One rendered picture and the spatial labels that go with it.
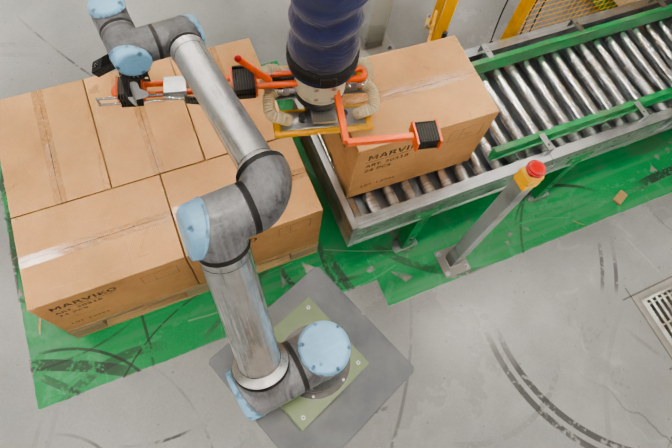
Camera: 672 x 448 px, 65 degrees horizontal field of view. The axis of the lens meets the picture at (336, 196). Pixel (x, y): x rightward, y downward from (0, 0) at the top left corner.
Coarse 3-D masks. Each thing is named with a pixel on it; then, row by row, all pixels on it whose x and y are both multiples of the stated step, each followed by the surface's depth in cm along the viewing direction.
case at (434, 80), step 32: (384, 64) 209; (416, 64) 210; (448, 64) 212; (352, 96) 201; (384, 96) 202; (416, 96) 204; (448, 96) 205; (480, 96) 206; (384, 128) 196; (448, 128) 201; (480, 128) 212; (352, 160) 201; (384, 160) 206; (416, 160) 217; (448, 160) 231; (352, 192) 223
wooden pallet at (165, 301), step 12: (288, 252) 256; (300, 252) 263; (312, 252) 271; (264, 264) 265; (276, 264) 266; (192, 288) 246; (204, 288) 253; (156, 300) 241; (168, 300) 253; (180, 300) 255; (120, 312) 237; (132, 312) 249; (144, 312) 250; (96, 324) 238; (108, 324) 246
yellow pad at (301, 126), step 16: (288, 112) 179; (304, 112) 179; (336, 112) 180; (352, 112) 180; (288, 128) 175; (304, 128) 176; (320, 128) 177; (336, 128) 177; (352, 128) 178; (368, 128) 179
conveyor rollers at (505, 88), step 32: (640, 32) 285; (512, 64) 267; (544, 64) 269; (576, 64) 272; (608, 64) 275; (640, 64) 278; (512, 96) 259; (544, 96) 262; (576, 96) 266; (640, 96) 266; (512, 128) 251; (544, 128) 255; (608, 128) 255; (512, 160) 243; (384, 192) 230
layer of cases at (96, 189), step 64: (256, 64) 254; (0, 128) 227; (64, 128) 229; (128, 128) 232; (192, 128) 235; (64, 192) 217; (128, 192) 219; (192, 192) 222; (64, 256) 205; (128, 256) 208; (256, 256) 243; (64, 320) 218
